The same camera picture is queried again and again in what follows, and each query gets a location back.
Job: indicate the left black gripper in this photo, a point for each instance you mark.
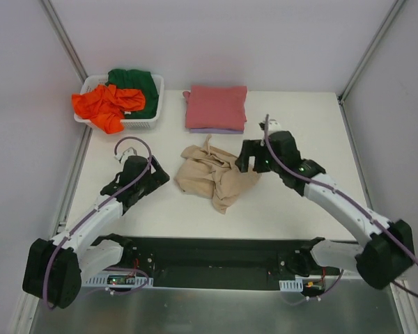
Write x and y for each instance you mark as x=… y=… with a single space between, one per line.
x=148 y=179

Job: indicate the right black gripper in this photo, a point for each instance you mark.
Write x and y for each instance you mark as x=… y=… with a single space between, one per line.
x=252 y=155

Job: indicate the beige t shirt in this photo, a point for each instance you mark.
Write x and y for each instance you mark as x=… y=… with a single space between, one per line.
x=210 y=172

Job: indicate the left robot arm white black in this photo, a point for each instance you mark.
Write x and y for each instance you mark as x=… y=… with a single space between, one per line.
x=57 y=268

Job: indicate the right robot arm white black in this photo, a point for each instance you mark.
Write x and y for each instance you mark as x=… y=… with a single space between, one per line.
x=383 y=249

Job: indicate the lavender folded t shirt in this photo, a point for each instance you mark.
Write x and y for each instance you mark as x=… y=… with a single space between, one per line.
x=214 y=131

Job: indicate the white plastic basket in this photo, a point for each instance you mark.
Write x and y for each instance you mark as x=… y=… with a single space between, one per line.
x=136 y=79

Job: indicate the pink folded t shirt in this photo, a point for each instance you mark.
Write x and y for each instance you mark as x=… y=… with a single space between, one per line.
x=216 y=108

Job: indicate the orange t shirt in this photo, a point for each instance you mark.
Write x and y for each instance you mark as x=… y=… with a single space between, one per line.
x=105 y=106

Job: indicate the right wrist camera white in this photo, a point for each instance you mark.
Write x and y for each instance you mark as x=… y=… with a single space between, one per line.
x=273 y=126

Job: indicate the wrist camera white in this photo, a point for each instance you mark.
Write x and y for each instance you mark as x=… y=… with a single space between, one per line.
x=123 y=157
x=273 y=126

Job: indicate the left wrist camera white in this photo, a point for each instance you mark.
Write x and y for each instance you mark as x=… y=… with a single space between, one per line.
x=123 y=157

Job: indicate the left white cable duct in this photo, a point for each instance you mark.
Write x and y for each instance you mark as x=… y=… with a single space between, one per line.
x=118 y=281

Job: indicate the white cable duct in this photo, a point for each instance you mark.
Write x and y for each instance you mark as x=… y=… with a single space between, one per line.
x=296 y=285
x=118 y=281

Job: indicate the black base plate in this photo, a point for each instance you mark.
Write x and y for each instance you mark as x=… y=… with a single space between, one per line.
x=239 y=264

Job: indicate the right white cable duct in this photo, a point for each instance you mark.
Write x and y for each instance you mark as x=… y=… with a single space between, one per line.
x=296 y=285

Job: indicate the left aluminium frame post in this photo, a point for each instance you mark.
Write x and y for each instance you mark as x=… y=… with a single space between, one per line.
x=64 y=39

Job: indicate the aluminium frame post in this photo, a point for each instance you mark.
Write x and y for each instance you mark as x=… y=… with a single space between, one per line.
x=370 y=50
x=64 y=39

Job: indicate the right aluminium frame post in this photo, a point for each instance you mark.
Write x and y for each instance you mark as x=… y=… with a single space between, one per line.
x=370 y=50

